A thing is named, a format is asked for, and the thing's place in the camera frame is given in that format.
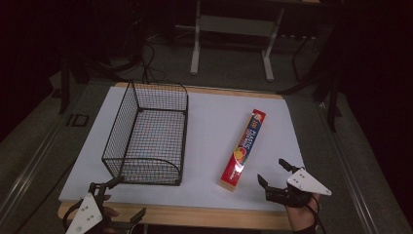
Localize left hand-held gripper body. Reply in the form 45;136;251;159
64;181;134;234

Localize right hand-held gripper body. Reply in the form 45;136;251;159
265;167;333;210

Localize long red plastic wrap box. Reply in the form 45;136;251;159
218;108;267;193

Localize black wire mesh basket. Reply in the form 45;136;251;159
101;80;190;187

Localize person's left hand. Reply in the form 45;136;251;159
96;194;121;234

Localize person's right hand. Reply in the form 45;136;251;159
284;193;321;233

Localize white table mat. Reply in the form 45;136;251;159
58;85;307;213

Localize black metal stand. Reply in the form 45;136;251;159
279;32;343;134

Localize black power strip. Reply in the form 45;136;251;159
280;33;318;41

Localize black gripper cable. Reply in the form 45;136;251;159
62;199;83;230
305;194;327;234

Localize black floor cables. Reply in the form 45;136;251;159
106;30;168;85

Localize white metal table frame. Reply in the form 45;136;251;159
189;0;287;83

